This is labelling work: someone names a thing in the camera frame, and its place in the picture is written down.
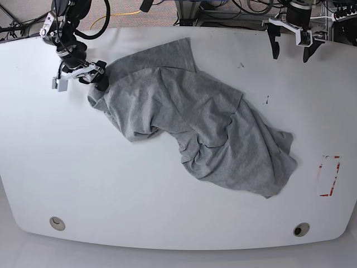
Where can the aluminium frame stand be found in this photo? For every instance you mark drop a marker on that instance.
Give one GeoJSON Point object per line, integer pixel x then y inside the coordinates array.
{"type": "Point", "coordinates": [187, 12]}

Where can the black tripod on floor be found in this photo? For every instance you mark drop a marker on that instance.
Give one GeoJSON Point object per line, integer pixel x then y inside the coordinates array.
{"type": "Point", "coordinates": [18, 30]}

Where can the white power strip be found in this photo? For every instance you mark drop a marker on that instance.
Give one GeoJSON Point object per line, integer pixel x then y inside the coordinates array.
{"type": "Point", "coordinates": [344, 14]}

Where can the left table cable grommet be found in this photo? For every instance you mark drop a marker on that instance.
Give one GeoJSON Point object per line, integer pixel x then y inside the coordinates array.
{"type": "Point", "coordinates": [57, 224]}

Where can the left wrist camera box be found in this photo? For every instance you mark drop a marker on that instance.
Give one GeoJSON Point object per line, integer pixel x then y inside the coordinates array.
{"type": "Point", "coordinates": [304, 38]}

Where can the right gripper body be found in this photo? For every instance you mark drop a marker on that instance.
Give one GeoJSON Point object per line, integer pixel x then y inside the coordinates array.
{"type": "Point", "coordinates": [70, 64]}

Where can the red tape rectangle marking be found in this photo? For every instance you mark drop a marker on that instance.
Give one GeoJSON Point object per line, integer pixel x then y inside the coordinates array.
{"type": "Point", "coordinates": [327, 175]}

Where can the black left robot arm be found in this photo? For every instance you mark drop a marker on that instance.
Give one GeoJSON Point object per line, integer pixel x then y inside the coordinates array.
{"type": "Point", "coordinates": [297, 21]}

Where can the right table cable grommet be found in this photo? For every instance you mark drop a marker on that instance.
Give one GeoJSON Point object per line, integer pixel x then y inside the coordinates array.
{"type": "Point", "coordinates": [301, 229]}

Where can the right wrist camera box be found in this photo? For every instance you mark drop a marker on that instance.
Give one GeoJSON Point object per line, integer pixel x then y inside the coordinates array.
{"type": "Point", "coordinates": [60, 85]}

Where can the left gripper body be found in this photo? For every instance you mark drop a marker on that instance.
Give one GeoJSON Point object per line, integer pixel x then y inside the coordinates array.
{"type": "Point", "coordinates": [291, 27]}

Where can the grey T-shirt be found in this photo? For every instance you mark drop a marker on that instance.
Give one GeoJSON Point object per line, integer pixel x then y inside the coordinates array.
{"type": "Point", "coordinates": [221, 139]}

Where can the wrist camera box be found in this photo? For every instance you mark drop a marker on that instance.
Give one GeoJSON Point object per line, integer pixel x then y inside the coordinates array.
{"type": "Point", "coordinates": [60, 85]}
{"type": "Point", "coordinates": [304, 38]}

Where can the table cable grommet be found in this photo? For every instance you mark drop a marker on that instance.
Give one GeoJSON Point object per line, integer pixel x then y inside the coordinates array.
{"type": "Point", "coordinates": [57, 224]}
{"type": "Point", "coordinates": [301, 229]}

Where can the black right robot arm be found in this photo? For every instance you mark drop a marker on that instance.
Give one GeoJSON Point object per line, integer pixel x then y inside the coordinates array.
{"type": "Point", "coordinates": [60, 30]}

